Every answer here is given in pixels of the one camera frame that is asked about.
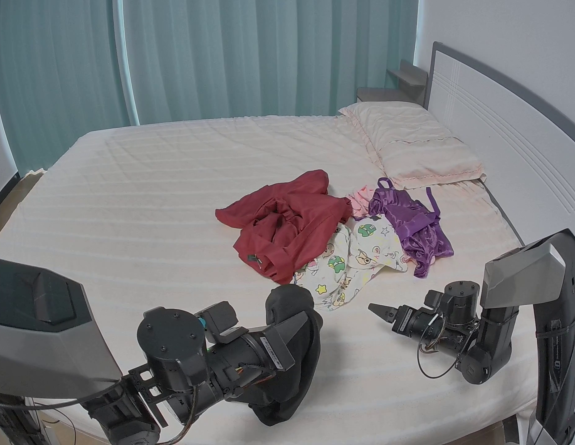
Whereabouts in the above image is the grey bedside table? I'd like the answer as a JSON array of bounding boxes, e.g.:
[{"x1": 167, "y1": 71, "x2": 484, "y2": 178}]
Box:
[{"x1": 357, "y1": 60, "x2": 429, "y2": 107}]

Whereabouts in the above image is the black T-shirt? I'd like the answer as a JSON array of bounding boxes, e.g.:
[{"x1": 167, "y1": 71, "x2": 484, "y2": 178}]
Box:
[{"x1": 247, "y1": 286, "x2": 324, "y2": 427}]

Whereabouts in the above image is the white printed garment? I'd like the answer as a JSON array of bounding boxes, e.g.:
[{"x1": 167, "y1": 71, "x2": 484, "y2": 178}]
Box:
[{"x1": 293, "y1": 216, "x2": 409, "y2": 312}]

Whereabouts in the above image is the pale pink pillow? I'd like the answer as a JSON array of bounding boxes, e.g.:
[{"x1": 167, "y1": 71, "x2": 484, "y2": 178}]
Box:
[{"x1": 338, "y1": 101, "x2": 487, "y2": 190}]

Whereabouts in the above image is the black cable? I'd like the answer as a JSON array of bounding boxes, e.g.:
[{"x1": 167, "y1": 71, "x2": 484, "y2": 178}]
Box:
[
  {"x1": 417, "y1": 316, "x2": 460, "y2": 379},
  {"x1": 0, "y1": 378, "x2": 124, "y2": 409},
  {"x1": 155, "y1": 383, "x2": 198, "y2": 445}
]

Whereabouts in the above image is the blue-green curtain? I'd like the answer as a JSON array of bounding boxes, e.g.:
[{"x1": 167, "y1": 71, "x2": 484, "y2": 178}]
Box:
[
  {"x1": 0, "y1": 0, "x2": 141, "y2": 175},
  {"x1": 115, "y1": 0, "x2": 422, "y2": 126}
]

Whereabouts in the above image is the pink garment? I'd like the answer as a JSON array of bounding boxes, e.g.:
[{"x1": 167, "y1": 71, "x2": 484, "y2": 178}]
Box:
[{"x1": 347, "y1": 185, "x2": 374, "y2": 218}]

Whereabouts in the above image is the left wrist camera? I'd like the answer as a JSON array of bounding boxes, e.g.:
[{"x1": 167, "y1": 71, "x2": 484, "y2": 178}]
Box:
[{"x1": 195, "y1": 301, "x2": 248, "y2": 345}]

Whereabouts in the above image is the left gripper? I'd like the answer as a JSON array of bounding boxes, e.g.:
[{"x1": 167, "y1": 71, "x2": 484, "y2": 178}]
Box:
[{"x1": 209, "y1": 312, "x2": 309, "y2": 395}]

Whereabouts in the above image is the dark red garment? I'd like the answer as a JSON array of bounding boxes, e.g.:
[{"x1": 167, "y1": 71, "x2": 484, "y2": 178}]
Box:
[{"x1": 216, "y1": 169, "x2": 353, "y2": 285}]

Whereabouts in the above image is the purple satin garment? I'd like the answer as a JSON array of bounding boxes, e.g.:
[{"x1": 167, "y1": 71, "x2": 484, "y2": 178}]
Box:
[{"x1": 368, "y1": 178, "x2": 455, "y2": 279}]

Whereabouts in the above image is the bed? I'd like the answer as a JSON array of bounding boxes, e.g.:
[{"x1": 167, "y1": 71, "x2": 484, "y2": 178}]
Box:
[{"x1": 0, "y1": 41, "x2": 575, "y2": 445}]

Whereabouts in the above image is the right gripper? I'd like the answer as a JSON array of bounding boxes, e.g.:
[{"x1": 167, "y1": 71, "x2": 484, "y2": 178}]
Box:
[{"x1": 368, "y1": 303, "x2": 443, "y2": 340}]

